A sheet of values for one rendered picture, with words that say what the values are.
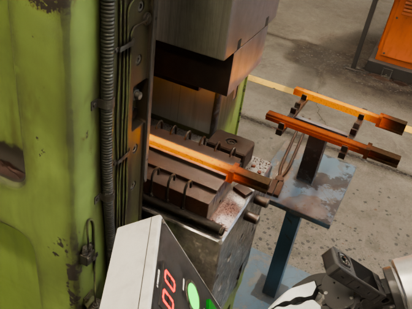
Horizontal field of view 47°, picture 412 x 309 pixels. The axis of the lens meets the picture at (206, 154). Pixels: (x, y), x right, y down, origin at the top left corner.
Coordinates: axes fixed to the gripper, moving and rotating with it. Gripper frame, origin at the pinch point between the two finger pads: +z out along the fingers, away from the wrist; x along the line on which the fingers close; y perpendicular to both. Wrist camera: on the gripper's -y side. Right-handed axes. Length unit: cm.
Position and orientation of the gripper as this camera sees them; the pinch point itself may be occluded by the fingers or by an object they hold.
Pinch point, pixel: (274, 308)
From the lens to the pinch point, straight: 85.0
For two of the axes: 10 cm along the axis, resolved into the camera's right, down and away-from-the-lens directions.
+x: 0.1, -5.8, 8.1
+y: 3.8, 7.5, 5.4
